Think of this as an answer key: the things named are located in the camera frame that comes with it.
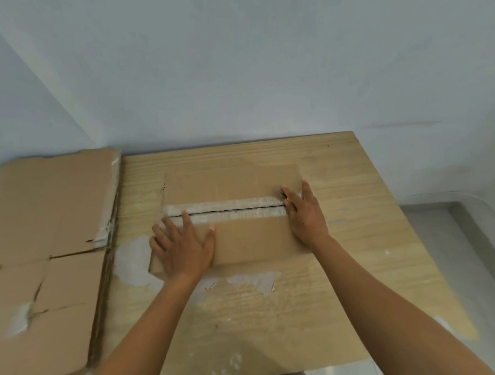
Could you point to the light wooden table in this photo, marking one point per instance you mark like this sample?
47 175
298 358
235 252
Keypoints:
354 177

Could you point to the person's right forearm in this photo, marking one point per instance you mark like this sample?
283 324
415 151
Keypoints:
389 306

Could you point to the person's left forearm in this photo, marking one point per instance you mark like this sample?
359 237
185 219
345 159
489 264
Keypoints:
142 340

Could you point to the person's left hand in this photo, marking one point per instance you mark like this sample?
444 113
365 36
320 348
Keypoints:
183 256

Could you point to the person's right hand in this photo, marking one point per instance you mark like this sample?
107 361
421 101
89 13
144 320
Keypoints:
309 220

